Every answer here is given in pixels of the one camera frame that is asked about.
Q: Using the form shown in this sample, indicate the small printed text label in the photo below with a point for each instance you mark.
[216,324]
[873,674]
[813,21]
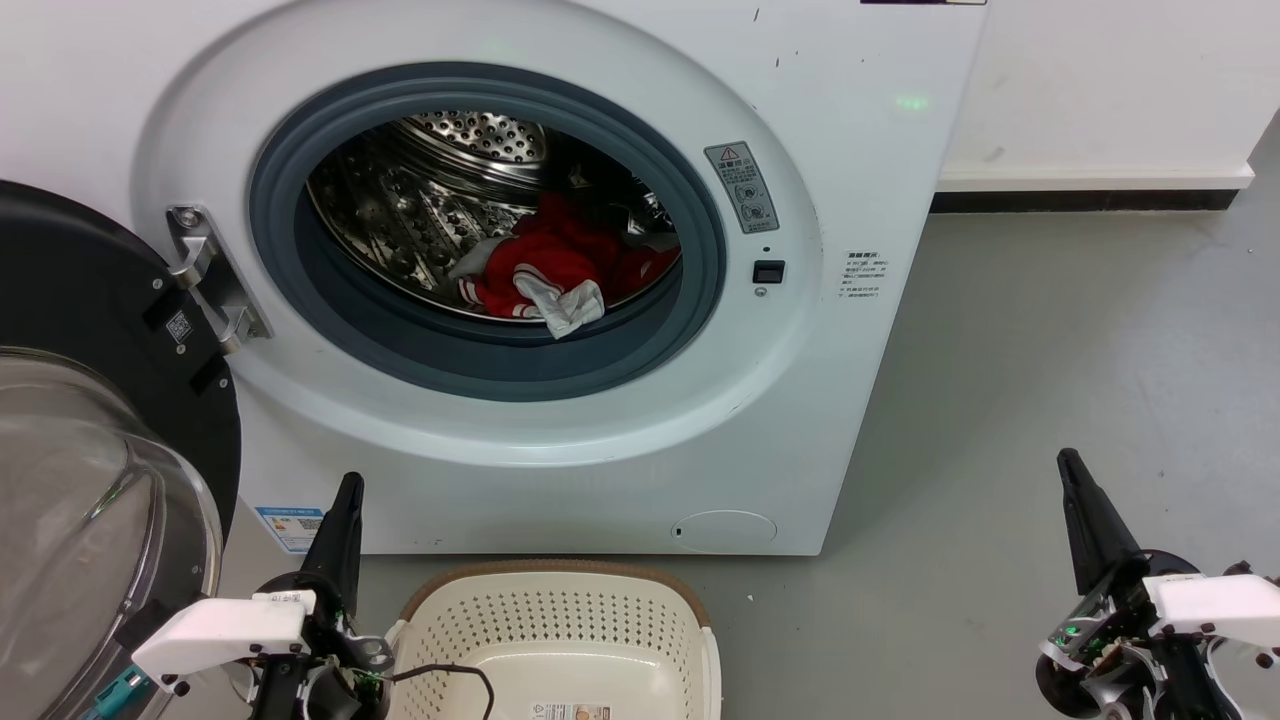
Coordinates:
[862,275]

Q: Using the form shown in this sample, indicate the blue energy label sticker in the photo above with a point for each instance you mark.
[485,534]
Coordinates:
[290,528]

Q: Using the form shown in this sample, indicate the round filter cover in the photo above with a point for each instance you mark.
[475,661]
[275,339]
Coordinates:
[725,532]

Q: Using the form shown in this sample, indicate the red and white garment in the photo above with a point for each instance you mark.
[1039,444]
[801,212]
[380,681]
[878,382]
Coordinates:
[560,250]

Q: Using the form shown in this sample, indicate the white and black baseboard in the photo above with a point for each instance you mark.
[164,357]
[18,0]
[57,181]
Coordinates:
[1090,190]

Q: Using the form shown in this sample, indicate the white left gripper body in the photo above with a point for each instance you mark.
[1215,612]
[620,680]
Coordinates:
[220,632]

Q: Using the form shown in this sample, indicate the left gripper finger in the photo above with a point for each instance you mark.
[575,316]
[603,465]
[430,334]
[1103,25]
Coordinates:
[338,545]

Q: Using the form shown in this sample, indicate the black washer door with glass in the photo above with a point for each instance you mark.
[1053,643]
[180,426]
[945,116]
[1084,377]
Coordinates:
[70,300]

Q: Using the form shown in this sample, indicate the grey warning sticker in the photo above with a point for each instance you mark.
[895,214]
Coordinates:
[742,188]

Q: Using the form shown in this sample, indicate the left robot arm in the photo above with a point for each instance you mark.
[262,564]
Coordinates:
[290,690]

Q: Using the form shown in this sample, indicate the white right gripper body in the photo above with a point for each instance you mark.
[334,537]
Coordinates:
[1220,600]

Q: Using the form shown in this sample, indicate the grey rubber door gasket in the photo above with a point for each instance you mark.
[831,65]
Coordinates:
[500,365]

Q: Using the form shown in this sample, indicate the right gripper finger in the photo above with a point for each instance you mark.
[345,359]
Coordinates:
[1095,530]

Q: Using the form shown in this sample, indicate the printed paper label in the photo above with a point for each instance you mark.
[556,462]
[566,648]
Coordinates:
[570,712]

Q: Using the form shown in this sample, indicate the small QR sticker on door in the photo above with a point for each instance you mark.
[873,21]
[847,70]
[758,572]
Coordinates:
[179,327]

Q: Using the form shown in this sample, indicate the white front-load washing machine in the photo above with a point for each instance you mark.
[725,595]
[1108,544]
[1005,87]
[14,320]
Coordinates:
[860,420]

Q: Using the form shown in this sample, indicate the stainless steel washing machine drum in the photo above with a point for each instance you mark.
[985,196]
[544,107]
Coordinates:
[410,210]

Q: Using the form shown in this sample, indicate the metal door hinge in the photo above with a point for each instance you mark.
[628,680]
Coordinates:
[205,270]

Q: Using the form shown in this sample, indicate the cream perforated laundry basket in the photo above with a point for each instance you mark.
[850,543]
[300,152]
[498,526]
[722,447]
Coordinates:
[560,620]

